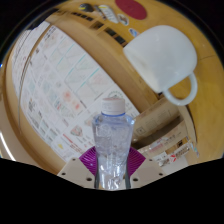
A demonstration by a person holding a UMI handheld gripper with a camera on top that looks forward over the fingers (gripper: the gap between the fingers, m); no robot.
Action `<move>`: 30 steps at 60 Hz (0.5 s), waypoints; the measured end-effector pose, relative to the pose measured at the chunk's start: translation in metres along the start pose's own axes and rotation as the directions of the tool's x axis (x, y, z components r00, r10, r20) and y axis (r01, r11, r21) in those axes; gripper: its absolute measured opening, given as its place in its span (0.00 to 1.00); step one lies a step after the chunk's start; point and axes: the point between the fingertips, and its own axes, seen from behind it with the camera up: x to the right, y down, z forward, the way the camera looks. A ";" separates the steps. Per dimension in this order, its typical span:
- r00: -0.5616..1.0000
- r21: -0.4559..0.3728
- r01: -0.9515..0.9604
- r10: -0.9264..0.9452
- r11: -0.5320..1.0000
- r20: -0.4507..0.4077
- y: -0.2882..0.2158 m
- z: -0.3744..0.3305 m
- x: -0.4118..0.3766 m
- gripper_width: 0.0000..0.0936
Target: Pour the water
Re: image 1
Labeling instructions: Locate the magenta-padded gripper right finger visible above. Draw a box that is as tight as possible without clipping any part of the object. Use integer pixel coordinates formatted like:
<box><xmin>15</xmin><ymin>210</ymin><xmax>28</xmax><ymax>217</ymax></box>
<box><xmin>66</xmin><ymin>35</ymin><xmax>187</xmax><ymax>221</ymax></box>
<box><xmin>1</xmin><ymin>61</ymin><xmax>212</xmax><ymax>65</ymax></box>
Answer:
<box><xmin>124</xmin><ymin>146</ymin><xmax>167</xmax><ymax>190</ymax></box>

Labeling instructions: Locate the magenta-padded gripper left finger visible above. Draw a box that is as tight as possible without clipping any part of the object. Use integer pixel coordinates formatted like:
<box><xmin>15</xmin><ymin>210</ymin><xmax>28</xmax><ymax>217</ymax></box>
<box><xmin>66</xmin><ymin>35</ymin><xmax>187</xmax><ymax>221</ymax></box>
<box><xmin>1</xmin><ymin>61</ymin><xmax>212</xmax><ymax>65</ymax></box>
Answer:
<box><xmin>56</xmin><ymin>146</ymin><xmax>101</xmax><ymax>190</ymax></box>

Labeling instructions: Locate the clear white-capped water bottle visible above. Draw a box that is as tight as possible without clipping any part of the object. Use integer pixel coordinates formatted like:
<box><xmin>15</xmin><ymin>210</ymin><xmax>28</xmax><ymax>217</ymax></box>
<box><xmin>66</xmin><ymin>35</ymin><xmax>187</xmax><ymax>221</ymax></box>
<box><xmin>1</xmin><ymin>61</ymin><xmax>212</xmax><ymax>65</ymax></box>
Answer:
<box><xmin>91</xmin><ymin>96</ymin><xmax>136</xmax><ymax>191</ymax></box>

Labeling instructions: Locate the brown cardboard box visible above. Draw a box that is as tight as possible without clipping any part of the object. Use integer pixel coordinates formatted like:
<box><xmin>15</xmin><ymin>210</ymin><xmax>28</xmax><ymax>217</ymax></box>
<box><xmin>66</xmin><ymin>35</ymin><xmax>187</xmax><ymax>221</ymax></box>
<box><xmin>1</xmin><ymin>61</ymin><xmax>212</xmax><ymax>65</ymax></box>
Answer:
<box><xmin>131</xmin><ymin>95</ymin><xmax>198</xmax><ymax>168</ymax></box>

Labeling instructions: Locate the white mug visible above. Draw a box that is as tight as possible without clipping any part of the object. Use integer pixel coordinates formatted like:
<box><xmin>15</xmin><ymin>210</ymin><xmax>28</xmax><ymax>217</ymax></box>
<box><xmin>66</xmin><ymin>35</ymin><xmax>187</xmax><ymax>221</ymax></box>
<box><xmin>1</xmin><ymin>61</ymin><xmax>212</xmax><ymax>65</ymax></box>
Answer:
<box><xmin>122</xmin><ymin>24</ymin><xmax>199</xmax><ymax>107</ymax></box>

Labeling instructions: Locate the flat round red coaster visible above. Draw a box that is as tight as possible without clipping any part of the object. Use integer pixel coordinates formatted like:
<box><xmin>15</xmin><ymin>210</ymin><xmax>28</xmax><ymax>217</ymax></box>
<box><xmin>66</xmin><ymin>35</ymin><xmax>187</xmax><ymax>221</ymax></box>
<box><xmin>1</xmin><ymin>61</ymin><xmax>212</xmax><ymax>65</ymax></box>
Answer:
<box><xmin>114</xmin><ymin>0</ymin><xmax>148</xmax><ymax>21</ymax></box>

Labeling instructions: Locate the large wall map poster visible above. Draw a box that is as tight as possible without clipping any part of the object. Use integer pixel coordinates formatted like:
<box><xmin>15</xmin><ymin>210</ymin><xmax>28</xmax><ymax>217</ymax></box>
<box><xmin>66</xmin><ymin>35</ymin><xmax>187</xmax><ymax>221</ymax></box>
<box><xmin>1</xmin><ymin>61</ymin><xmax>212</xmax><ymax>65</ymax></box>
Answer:
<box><xmin>11</xmin><ymin>21</ymin><xmax>142</xmax><ymax>163</ymax></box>

